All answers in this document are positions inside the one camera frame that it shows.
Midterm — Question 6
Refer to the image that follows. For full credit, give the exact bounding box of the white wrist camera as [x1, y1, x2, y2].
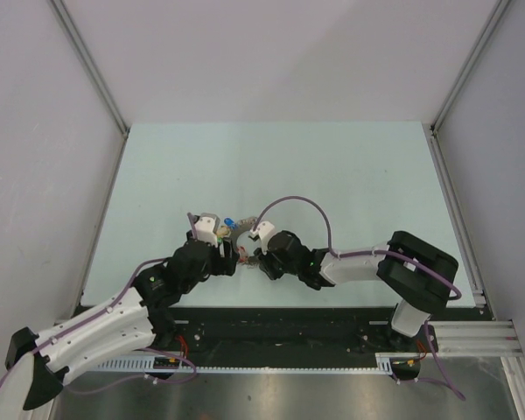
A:
[248, 221, 277, 242]
[187, 213, 220, 246]

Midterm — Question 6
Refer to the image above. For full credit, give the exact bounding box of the aluminium frame rail right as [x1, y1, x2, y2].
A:
[430, 0, 515, 132]

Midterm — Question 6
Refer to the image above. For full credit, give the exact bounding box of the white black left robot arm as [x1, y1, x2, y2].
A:
[0, 238, 239, 419]

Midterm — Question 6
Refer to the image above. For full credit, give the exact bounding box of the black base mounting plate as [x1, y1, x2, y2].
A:
[72, 305, 495, 364]

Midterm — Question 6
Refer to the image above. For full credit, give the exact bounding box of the aluminium frame rail left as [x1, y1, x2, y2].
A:
[47, 0, 130, 139]

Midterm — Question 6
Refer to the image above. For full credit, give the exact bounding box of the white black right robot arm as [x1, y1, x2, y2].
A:
[248, 228, 462, 351]

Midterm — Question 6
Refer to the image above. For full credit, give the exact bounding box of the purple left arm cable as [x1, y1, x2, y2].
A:
[0, 212, 202, 403]

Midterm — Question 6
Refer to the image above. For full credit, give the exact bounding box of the red key tag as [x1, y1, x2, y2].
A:
[238, 247, 249, 263]

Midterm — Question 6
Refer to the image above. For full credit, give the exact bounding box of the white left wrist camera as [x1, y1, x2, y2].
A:
[187, 213, 220, 246]

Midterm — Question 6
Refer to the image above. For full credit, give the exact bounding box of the white slotted cable duct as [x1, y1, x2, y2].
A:
[91, 353, 417, 375]

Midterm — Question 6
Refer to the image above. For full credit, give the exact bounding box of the aluminium frame rail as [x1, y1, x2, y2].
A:
[47, 0, 130, 139]
[430, 0, 515, 132]

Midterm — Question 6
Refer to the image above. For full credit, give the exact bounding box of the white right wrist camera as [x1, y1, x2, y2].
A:
[248, 221, 277, 242]

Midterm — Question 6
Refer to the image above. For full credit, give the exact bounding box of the large metal key organizer ring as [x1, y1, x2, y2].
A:
[216, 216, 259, 266]

